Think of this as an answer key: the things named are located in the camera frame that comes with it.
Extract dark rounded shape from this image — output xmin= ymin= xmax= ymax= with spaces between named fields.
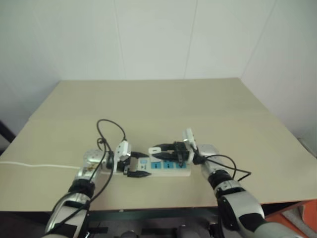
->
xmin=120 ymin=230 xmax=143 ymax=238

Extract orange box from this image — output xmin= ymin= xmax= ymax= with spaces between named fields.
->
xmin=263 ymin=200 xmax=317 ymax=238

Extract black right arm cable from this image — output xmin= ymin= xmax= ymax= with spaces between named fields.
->
xmin=192 ymin=146 xmax=253 ymax=183

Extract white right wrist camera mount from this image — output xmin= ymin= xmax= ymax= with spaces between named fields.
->
xmin=182 ymin=127 xmax=199 ymax=163

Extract white power strip cord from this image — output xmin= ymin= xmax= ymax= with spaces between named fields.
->
xmin=0 ymin=161 xmax=83 ymax=170

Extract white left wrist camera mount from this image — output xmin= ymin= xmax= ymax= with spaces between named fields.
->
xmin=114 ymin=140 xmax=132 ymax=173

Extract black table frame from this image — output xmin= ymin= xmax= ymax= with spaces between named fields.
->
xmin=88 ymin=207 xmax=222 ymax=238

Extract white blue-socket power strip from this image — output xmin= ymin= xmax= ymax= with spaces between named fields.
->
xmin=100 ymin=152 xmax=192 ymax=179

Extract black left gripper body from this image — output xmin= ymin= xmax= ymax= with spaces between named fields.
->
xmin=117 ymin=156 xmax=132 ymax=175

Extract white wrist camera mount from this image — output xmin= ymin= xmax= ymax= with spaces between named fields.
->
xmin=114 ymin=140 xmax=132 ymax=173
xmin=182 ymin=127 xmax=199 ymax=163

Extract black furniture piece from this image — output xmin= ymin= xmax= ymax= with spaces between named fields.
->
xmin=0 ymin=120 xmax=17 ymax=154

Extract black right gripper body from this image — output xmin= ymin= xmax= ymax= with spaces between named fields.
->
xmin=172 ymin=140 xmax=193 ymax=166

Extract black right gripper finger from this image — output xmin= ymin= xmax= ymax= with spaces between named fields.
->
xmin=151 ymin=152 xmax=178 ymax=162
xmin=151 ymin=141 xmax=177 ymax=151

